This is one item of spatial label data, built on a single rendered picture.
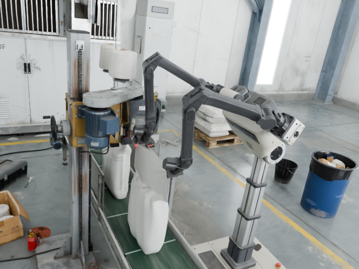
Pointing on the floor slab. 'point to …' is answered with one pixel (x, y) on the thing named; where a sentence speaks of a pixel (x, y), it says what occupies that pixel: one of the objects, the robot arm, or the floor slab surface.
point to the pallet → (211, 142)
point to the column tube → (73, 71)
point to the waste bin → (326, 184)
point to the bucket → (285, 171)
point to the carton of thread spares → (14, 228)
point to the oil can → (31, 240)
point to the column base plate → (62, 254)
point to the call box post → (171, 195)
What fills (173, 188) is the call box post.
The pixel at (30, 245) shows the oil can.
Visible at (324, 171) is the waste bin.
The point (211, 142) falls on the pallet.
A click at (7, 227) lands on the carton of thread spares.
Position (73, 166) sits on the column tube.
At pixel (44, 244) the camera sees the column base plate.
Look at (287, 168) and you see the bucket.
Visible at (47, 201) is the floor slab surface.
